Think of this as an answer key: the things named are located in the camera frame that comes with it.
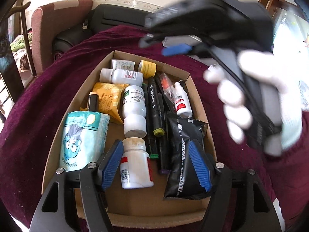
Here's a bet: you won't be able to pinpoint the black foil pouch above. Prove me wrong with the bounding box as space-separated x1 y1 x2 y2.
164 112 212 200

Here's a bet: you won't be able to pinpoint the white red label pill bottle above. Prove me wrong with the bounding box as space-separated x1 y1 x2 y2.
120 137 154 189

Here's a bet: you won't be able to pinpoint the yellow round jar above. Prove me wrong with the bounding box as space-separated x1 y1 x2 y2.
138 60 157 79

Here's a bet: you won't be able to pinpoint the black marker green cap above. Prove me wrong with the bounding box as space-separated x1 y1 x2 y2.
141 83 159 159

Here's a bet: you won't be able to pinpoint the white squeeze tube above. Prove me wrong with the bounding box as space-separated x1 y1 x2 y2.
111 59 135 71

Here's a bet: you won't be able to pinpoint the white bottle purple label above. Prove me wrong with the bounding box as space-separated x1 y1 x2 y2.
99 68 143 87

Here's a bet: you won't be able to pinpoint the orange cracker packet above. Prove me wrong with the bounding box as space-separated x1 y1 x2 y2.
84 82 128 128

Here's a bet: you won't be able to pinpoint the clear case red contents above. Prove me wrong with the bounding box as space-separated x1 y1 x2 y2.
159 72 175 103

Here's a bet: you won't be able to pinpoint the white green label bottle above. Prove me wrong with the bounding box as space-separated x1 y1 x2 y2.
123 85 147 138

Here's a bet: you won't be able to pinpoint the right white gloved hand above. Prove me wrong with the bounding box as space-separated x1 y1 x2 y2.
203 50 303 150

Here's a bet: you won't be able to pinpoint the brown cardboard tray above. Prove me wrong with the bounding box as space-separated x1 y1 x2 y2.
41 50 217 229

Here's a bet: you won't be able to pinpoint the teal card box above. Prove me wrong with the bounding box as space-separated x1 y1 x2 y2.
59 111 110 172

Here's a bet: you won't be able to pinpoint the white small dropper bottle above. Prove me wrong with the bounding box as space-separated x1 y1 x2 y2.
174 82 193 118

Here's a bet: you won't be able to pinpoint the black marker orange cap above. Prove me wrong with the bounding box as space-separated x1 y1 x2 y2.
87 92 99 112

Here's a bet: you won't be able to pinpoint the maroon bed blanket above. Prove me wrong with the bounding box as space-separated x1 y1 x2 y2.
1 26 308 227

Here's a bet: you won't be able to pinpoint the black headboard cushion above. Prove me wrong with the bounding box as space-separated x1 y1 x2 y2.
52 4 150 61

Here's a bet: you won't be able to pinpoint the maroon padded chair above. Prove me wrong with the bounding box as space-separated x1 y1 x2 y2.
31 0 93 75

